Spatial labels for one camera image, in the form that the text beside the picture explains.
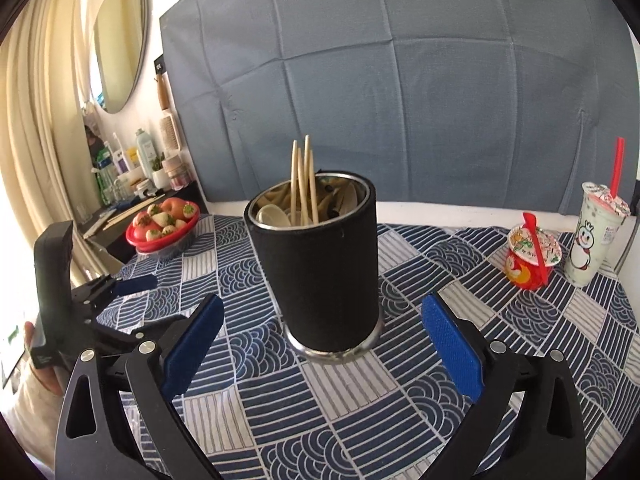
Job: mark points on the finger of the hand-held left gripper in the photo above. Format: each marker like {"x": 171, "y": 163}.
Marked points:
{"x": 135, "y": 284}
{"x": 117, "y": 335}

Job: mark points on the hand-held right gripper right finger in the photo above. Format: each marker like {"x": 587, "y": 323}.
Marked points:
{"x": 452, "y": 347}

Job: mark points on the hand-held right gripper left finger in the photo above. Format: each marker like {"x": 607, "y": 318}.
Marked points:
{"x": 195, "y": 350}

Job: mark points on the black cylindrical utensil holder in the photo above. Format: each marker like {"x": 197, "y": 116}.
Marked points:
{"x": 315, "y": 280}

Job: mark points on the plain white ceramic spoon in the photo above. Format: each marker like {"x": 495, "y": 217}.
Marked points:
{"x": 272, "y": 215}

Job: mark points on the wooden chopstick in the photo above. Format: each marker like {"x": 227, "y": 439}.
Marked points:
{"x": 294, "y": 175}
{"x": 306, "y": 160}
{"x": 302, "y": 185}
{"x": 313, "y": 185}

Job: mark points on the person's left forearm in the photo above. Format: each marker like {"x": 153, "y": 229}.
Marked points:
{"x": 25, "y": 420}

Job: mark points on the person's left hand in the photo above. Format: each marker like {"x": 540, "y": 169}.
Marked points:
{"x": 50, "y": 381}

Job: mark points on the red fruit bowl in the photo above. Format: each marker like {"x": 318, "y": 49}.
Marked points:
{"x": 150, "y": 246}

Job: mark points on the pile of strawberries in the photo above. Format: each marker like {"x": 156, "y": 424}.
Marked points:
{"x": 155, "y": 220}

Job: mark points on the wooden sticks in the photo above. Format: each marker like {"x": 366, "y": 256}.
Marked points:
{"x": 127, "y": 210}

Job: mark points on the red apple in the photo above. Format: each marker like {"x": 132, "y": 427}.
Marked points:
{"x": 172, "y": 206}

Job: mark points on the red snack cup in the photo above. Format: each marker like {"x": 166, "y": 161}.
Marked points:
{"x": 525, "y": 272}

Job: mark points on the green bottle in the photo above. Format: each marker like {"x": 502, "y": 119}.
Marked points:
{"x": 102, "y": 175}

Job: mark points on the small potted plant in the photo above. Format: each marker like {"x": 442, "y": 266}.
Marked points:
{"x": 159, "y": 172}

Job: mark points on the blue patterned tablecloth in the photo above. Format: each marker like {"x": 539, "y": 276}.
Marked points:
{"x": 350, "y": 410}

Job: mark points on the pink jar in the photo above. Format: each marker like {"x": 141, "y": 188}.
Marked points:
{"x": 176, "y": 170}

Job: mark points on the yellow tube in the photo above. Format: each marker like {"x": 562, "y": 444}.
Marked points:
{"x": 132, "y": 157}

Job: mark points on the white tube with purple label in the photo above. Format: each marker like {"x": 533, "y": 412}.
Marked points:
{"x": 120, "y": 157}

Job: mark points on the grey-green bottle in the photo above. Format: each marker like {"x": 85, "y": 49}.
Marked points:
{"x": 145, "y": 150}

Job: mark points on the cream curtain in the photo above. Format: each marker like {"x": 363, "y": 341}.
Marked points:
{"x": 40, "y": 135}

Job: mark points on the red plastic spoon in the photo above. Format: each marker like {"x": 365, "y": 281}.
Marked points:
{"x": 537, "y": 240}

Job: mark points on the hanging hair brush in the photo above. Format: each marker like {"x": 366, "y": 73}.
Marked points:
{"x": 170, "y": 132}

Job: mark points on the milk tea cup with snowman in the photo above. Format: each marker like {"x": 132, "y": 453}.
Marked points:
{"x": 585, "y": 250}

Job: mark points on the red straw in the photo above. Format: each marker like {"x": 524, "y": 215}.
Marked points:
{"x": 616, "y": 165}

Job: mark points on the black wall hook strip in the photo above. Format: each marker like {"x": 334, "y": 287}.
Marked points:
{"x": 159, "y": 62}

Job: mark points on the oval wall mirror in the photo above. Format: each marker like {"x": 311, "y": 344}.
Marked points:
{"x": 122, "y": 45}

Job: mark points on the grey-blue wall cloth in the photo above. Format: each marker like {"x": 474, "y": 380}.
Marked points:
{"x": 400, "y": 85}

